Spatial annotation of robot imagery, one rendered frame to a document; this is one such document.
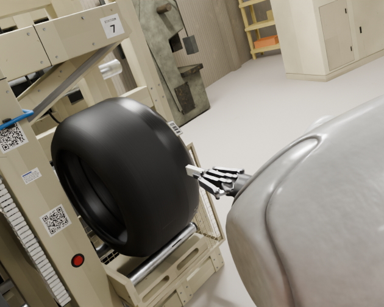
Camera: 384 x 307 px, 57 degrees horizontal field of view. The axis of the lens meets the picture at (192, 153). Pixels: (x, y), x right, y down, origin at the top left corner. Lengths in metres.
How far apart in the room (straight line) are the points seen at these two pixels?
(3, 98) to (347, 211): 1.00
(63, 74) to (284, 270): 1.45
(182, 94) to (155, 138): 4.66
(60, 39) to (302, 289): 1.35
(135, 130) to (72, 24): 0.55
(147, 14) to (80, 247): 4.63
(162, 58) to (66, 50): 4.19
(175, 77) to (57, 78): 4.23
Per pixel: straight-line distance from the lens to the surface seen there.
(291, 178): 0.24
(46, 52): 1.45
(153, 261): 1.34
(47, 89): 1.58
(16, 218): 1.17
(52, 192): 1.17
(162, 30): 5.70
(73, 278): 1.28
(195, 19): 8.03
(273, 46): 9.04
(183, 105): 5.79
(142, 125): 1.16
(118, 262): 1.62
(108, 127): 1.15
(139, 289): 1.34
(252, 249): 0.24
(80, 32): 1.52
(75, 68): 1.63
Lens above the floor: 1.67
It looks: 21 degrees down
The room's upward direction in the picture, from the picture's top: 19 degrees counter-clockwise
